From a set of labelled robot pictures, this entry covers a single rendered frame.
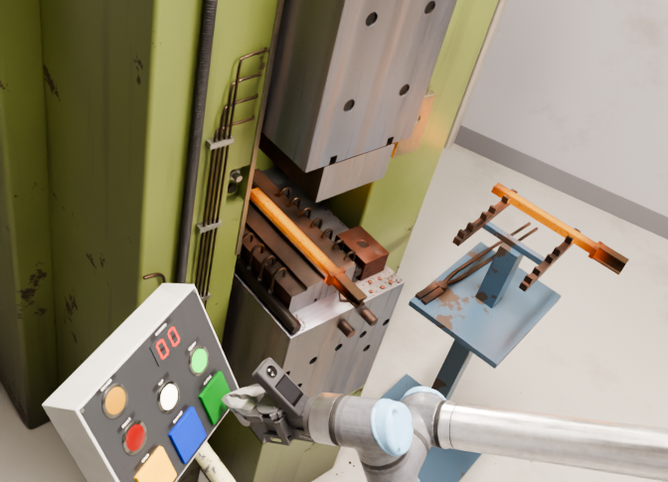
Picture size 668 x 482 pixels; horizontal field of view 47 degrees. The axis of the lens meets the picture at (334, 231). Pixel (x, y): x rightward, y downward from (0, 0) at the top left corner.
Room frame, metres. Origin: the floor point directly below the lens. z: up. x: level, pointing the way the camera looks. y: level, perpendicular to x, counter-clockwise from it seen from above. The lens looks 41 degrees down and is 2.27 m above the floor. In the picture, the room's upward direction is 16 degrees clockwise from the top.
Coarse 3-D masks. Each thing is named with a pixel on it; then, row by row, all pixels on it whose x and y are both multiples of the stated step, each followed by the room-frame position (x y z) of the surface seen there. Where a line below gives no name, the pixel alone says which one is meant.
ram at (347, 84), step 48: (288, 0) 1.29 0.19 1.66; (336, 0) 1.21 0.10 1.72; (384, 0) 1.27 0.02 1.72; (432, 0) 1.37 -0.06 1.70; (288, 48) 1.27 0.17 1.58; (336, 48) 1.20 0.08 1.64; (384, 48) 1.30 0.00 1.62; (432, 48) 1.41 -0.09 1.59; (288, 96) 1.26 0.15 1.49; (336, 96) 1.23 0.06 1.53; (384, 96) 1.33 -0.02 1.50; (288, 144) 1.24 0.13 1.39; (336, 144) 1.25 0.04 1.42; (384, 144) 1.36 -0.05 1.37
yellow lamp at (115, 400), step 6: (114, 390) 0.73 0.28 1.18; (120, 390) 0.74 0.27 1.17; (108, 396) 0.72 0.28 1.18; (114, 396) 0.73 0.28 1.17; (120, 396) 0.74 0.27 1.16; (108, 402) 0.71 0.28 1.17; (114, 402) 0.72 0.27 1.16; (120, 402) 0.73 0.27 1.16; (108, 408) 0.71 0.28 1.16; (114, 408) 0.71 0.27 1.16; (120, 408) 0.72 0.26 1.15
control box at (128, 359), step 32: (160, 288) 0.99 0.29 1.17; (192, 288) 0.98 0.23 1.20; (128, 320) 0.89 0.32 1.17; (160, 320) 0.88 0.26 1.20; (192, 320) 0.94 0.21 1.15; (96, 352) 0.81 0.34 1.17; (128, 352) 0.80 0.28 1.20; (192, 352) 0.90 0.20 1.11; (64, 384) 0.73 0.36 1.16; (96, 384) 0.72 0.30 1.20; (128, 384) 0.76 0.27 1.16; (160, 384) 0.81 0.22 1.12; (192, 384) 0.87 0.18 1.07; (64, 416) 0.67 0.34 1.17; (96, 416) 0.68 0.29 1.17; (128, 416) 0.73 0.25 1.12; (160, 416) 0.78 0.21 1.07; (224, 416) 0.89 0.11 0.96; (96, 448) 0.65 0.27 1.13; (96, 480) 0.65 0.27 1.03; (128, 480) 0.66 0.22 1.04
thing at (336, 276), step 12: (252, 192) 1.54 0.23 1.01; (264, 204) 1.50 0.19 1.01; (276, 216) 1.47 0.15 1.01; (288, 228) 1.44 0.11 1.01; (300, 240) 1.41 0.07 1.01; (312, 252) 1.37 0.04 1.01; (324, 264) 1.34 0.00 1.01; (336, 276) 1.31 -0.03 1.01; (336, 288) 1.30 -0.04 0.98; (348, 288) 1.28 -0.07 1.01; (348, 300) 1.27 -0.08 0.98; (360, 300) 1.26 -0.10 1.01
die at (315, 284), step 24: (264, 192) 1.56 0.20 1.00; (264, 216) 1.47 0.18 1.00; (288, 216) 1.49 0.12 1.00; (264, 240) 1.39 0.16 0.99; (288, 240) 1.41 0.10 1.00; (312, 240) 1.43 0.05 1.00; (264, 264) 1.32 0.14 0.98; (288, 264) 1.33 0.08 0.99; (312, 264) 1.34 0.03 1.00; (336, 264) 1.36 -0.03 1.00; (288, 288) 1.26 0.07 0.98; (312, 288) 1.29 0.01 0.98
